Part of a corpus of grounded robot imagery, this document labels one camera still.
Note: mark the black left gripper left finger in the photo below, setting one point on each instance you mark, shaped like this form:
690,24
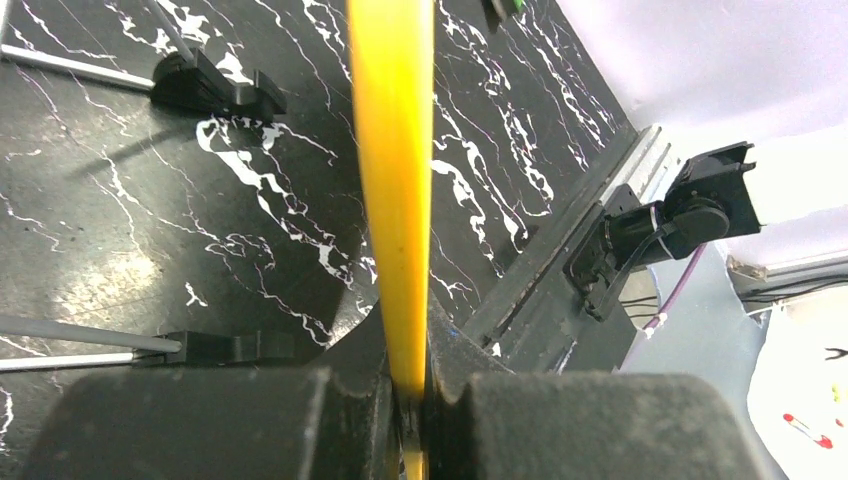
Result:
330,419

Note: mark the black grey folding easel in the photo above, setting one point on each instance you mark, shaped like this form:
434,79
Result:
187,80

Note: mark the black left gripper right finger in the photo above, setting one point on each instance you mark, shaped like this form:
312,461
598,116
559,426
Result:
483,420

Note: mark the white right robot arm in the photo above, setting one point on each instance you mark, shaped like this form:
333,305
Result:
707,201

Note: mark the yellow-framed whiteboard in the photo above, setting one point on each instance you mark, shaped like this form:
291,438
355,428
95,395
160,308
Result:
392,60

